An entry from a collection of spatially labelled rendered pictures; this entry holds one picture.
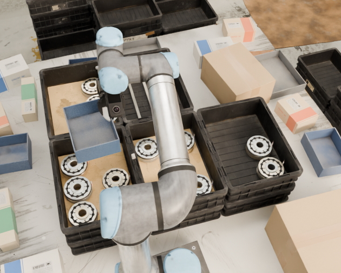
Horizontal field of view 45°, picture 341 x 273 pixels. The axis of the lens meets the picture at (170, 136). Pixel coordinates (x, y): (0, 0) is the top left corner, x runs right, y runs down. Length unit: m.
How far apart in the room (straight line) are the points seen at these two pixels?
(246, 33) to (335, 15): 1.77
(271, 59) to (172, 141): 1.39
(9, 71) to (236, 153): 1.17
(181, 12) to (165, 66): 2.00
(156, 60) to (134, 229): 0.45
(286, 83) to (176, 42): 0.64
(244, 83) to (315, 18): 2.06
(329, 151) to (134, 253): 1.17
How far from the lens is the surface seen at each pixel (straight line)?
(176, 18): 3.07
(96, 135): 1.47
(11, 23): 3.84
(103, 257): 1.65
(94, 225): 1.45
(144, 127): 1.69
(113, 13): 2.93
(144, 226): 0.97
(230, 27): 2.38
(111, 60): 1.15
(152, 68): 1.13
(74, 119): 1.53
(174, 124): 1.05
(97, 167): 1.68
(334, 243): 1.55
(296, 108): 2.02
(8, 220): 1.73
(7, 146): 1.99
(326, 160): 1.98
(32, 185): 1.85
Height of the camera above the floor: 2.23
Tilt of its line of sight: 53 degrees down
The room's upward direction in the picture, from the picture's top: 2 degrees clockwise
